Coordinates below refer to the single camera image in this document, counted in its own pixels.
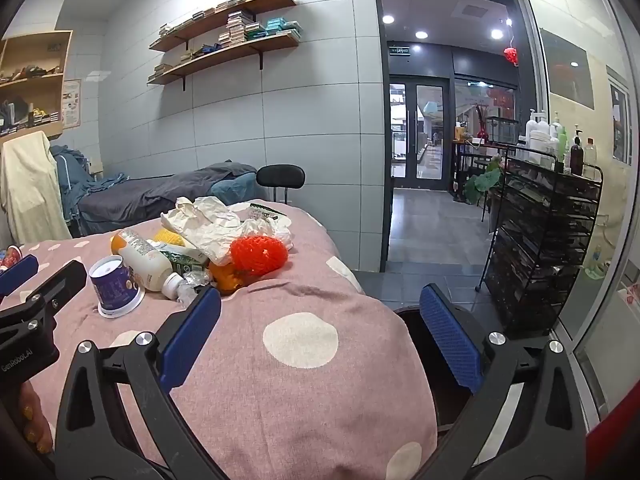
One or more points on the crumpled white paper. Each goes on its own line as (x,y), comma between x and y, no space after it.
(205,225)

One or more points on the green bottle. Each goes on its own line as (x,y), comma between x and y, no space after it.
(563,144)

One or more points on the wooden cabinet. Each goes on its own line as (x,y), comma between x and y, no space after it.
(45,87)

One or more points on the pink polka dot blanket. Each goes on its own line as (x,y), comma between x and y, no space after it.
(300,410)

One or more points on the yellow foam fruit net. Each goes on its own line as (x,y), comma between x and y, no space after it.
(167,236)

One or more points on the black stool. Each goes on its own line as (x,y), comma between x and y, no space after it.
(280,176)

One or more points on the clear plastic wrapper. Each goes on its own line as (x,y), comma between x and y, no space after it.
(192,282)

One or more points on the glass tank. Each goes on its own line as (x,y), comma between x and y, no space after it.
(502,130)

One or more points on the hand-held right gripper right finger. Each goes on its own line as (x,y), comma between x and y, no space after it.
(450,335)

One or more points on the teal massage bed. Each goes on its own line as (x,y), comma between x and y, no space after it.
(235,187)

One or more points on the glass door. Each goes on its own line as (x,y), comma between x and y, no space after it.
(425,130)

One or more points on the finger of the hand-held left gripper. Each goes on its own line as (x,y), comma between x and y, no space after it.
(62,282)
(20,269)

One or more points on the wooden wall shelf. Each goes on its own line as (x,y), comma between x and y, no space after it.
(225,57)
(220,24)

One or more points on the orange fruit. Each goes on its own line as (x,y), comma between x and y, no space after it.
(117,244)
(227,277)

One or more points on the white plastic bottle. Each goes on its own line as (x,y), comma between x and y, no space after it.
(145,260)

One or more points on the brown pump bottle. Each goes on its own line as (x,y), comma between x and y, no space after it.
(576,155)

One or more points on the black side table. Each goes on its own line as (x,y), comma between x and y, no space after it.
(462,160)

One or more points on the wall shelves with boxes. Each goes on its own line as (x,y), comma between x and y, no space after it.
(240,27)

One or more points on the white pump bottle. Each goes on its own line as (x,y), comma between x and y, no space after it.
(537,127)

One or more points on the green snack packet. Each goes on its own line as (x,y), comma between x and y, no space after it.
(189,260)

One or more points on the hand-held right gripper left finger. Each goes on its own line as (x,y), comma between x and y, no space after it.
(192,340)

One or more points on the cream towel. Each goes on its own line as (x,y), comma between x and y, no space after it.
(30,185)

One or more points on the row of small boxes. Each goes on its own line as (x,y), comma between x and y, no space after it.
(225,8)

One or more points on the green silver wrapper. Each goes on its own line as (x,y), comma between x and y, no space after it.
(265,208)

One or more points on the red vase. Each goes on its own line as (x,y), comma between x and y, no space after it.
(481,132)

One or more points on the purple yogurt cup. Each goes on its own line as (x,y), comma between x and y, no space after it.
(114,287)

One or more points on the red drink bottle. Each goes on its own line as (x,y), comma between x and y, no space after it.
(9,257)

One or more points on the wall poster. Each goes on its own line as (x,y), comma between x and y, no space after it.
(71,102)

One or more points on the pile of blue cloths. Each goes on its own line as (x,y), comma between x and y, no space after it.
(75,170)

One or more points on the person's left hand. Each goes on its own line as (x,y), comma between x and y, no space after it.
(31,422)

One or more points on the exit sign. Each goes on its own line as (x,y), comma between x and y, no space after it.
(400,50)

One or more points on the clear bottle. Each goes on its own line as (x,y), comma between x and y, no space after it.
(591,152)

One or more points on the red foam fruit net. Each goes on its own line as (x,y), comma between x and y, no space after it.
(260,255)

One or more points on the red hanging ornament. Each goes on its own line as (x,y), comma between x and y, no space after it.
(510,55)

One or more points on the blue hanging lamp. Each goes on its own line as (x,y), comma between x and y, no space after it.
(430,106)

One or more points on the green potted plant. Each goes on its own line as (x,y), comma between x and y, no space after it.
(482,180)

